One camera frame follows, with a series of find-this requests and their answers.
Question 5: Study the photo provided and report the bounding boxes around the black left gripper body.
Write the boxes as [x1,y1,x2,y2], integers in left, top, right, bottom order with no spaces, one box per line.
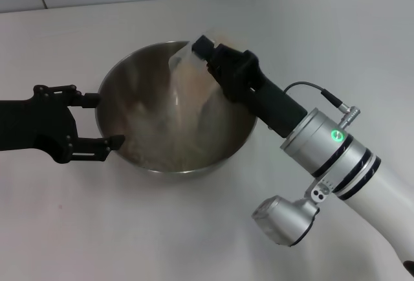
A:
[0,95,78,164]

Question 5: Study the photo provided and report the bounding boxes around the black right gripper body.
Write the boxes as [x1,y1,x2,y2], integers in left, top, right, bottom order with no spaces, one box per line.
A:
[206,43,308,138]

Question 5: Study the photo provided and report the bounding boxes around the clear plastic cup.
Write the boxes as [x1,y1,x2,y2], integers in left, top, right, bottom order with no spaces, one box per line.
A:
[168,29,242,113]

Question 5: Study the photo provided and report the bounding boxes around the white rice grains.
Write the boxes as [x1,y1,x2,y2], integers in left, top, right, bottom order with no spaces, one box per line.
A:
[125,33,242,172]

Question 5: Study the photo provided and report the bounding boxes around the stainless steel mixing bowl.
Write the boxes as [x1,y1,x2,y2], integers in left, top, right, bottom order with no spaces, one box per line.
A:
[95,40,259,183]

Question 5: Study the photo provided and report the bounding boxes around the right gripper cable with plug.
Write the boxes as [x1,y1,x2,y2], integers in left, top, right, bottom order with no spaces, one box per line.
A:
[283,82,362,130]

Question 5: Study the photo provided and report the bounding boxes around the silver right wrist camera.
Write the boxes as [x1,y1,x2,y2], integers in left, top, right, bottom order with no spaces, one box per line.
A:
[252,179,336,248]

